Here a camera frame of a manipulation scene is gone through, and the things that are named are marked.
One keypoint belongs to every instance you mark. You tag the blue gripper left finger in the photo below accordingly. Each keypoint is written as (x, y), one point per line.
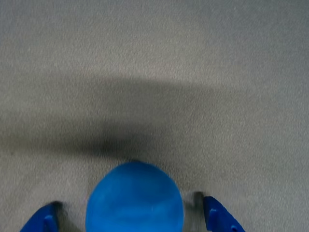
(38, 221)

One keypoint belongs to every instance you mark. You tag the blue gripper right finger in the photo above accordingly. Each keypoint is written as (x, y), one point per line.
(218, 217)

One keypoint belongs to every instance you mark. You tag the blue ball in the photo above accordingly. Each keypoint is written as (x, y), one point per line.
(135, 200)

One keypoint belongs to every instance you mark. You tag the grey mat with white lettering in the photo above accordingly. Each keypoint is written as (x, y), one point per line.
(154, 60)

